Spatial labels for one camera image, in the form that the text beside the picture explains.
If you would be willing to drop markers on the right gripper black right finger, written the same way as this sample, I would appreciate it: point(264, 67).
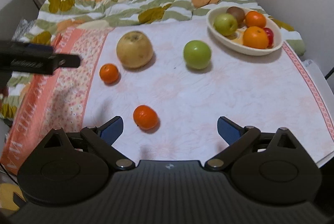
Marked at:
point(267, 168)

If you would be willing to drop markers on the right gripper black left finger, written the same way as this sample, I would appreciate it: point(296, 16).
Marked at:
point(72, 167)

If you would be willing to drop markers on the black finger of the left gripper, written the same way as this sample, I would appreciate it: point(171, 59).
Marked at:
point(44, 64)
point(16, 46)

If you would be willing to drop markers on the small mandarin orange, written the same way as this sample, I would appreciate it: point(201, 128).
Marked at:
point(109, 73)

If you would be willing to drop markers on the large orange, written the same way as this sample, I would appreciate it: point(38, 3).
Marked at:
point(255, 37)

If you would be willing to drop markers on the small red cherry tomato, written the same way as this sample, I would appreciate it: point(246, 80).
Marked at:
point(270, 36)

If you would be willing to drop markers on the small green apple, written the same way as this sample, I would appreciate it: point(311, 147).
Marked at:
point(225, 24)

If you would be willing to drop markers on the grey patterned pillow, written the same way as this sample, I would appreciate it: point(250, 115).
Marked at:
point(23, 27)

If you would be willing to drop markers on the grey sofa backrest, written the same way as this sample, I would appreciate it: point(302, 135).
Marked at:
point(13, 13)

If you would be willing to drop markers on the yellow brown pear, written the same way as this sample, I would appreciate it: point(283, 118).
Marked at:
point(134, 49)

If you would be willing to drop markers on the white pink floral towel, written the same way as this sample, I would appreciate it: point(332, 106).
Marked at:
point(267, 92)

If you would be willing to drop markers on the large green apple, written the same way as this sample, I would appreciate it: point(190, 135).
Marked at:
point(197, 54)

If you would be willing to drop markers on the orange in bowl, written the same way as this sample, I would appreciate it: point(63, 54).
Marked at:
point(254, 18)

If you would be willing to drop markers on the brown kiwi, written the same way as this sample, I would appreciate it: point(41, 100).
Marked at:
point(238, 13)

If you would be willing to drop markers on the cream oval fruit bowl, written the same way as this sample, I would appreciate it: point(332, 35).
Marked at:
point(244, 30)

